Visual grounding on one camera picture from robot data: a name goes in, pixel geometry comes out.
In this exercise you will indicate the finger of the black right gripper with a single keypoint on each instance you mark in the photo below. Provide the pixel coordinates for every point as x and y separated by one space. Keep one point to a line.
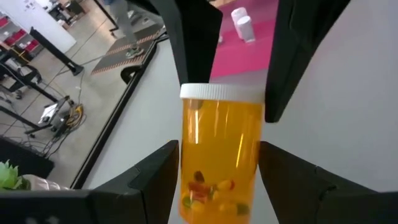
298 46
196 40

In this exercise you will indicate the red storage bins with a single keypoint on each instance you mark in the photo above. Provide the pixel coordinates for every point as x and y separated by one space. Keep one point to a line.
18 37

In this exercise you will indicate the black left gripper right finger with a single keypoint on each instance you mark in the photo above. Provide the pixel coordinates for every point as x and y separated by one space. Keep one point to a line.
326 202

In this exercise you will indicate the succulent in white patterned pot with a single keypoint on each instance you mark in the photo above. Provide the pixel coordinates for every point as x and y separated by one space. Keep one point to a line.
12 179

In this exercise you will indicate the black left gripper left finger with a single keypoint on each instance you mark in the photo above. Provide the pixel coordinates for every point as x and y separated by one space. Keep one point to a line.
124 202

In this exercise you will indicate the black floor stand leg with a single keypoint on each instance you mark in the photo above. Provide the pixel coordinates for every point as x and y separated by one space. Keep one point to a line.
56 51

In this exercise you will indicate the black frame clamp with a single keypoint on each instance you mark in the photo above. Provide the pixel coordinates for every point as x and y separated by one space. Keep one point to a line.
133 73

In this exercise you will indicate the striped floor mat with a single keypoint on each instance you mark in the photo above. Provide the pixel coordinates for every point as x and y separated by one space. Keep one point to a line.
124 53

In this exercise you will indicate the person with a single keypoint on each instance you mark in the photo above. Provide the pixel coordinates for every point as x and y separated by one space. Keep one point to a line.
124 25

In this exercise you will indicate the black table legs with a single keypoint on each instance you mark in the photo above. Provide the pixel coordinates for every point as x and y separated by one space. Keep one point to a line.
28 81

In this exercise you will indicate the pink plastic bin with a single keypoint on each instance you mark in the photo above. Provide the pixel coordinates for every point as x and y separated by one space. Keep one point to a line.
239 60

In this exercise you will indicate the orange medicine bottle white cap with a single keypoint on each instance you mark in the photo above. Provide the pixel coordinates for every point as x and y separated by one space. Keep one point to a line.
220 149

